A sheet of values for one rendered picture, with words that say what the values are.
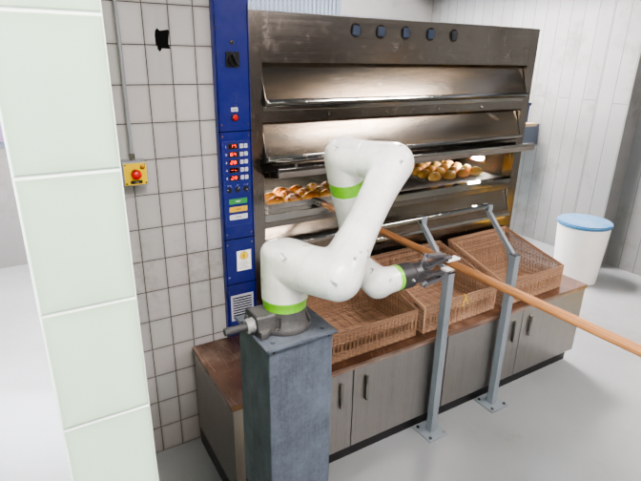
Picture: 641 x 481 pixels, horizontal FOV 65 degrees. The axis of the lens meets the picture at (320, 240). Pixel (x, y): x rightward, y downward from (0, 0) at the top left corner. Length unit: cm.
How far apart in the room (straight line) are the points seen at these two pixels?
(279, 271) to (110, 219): 78
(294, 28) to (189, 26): 48
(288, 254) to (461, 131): 203
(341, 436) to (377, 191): 153
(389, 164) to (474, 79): 182
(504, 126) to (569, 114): 248
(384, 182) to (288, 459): 85
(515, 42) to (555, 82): 259
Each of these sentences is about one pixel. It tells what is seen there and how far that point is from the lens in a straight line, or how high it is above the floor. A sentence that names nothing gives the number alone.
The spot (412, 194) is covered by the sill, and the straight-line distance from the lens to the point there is 299.
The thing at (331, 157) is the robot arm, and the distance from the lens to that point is 153.
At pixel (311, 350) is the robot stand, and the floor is 115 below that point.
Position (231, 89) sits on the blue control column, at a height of 178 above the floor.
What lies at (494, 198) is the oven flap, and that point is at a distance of 355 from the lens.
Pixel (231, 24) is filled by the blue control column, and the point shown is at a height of 204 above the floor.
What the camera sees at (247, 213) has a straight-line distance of 240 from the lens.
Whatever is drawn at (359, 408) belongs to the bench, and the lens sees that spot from 258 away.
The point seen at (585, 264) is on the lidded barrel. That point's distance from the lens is 507.
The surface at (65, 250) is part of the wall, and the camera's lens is 59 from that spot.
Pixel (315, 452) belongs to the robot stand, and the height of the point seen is 79.
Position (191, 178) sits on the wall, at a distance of 230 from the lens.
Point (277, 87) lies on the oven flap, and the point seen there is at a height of 178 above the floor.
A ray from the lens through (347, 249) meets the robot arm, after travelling 127.
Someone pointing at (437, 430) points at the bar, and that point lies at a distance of 300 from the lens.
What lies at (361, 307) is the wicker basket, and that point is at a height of 59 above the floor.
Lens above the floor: 191
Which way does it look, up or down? 20 degrees down
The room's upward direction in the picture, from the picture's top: 1 degrees clockwise
